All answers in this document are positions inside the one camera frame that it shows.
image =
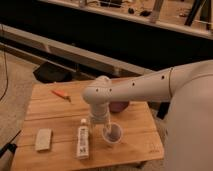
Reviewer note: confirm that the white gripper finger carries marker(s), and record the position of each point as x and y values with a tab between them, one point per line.
90	127
108	128

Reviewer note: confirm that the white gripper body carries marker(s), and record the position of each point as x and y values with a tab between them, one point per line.
99	114

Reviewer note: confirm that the white ceramic cup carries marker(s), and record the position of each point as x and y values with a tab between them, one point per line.
115	136

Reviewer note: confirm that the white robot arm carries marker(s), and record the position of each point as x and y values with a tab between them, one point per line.
189	91

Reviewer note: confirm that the dark purple ceramic bowl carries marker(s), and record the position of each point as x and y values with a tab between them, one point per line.
117	107

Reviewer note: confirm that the white labelled bottle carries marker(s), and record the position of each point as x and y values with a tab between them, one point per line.
83	140

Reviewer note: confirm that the white sponge block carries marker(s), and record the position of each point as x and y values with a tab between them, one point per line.
43	139

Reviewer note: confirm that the black bag on floor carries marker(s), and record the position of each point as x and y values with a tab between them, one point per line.
49	73

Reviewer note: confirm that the black object bottom left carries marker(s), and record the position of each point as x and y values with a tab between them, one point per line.
9	146

